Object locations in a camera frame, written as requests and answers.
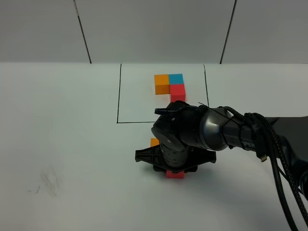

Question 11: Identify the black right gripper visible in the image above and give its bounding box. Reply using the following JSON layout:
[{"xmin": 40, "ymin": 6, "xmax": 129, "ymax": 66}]
[{"xmin": 135, "ymin": 143, "xmax": 216, "ymax": 173}]

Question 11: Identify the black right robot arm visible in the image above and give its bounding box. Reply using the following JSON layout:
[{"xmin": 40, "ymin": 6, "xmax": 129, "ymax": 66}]
[{"xmin": 135, "ymin": 101, "xmax": 308, "ymax": 194}]

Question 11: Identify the red template block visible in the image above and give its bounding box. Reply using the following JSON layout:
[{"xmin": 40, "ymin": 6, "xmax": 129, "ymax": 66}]
[{"xmin": 169, "ymin": 84, "xmax": 186, "ymax": 102}]

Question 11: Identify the blue template block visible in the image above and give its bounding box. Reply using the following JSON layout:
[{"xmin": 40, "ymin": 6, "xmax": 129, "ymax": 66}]
[{"xmin": 168, "ymin": 74, "xmax": 184, "ymax": 85}]

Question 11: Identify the orange template block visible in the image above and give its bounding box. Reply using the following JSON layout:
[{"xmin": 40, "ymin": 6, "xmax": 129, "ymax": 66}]
[{"xmin": 154, "ymin": 75, "xmax": 169, "ymax": 95}]

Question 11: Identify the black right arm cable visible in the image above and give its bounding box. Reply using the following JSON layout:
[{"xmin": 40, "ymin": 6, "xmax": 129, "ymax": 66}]
[{"xmin": 226, "ymin": 105, "xmax": 308, "ymax": 231}]

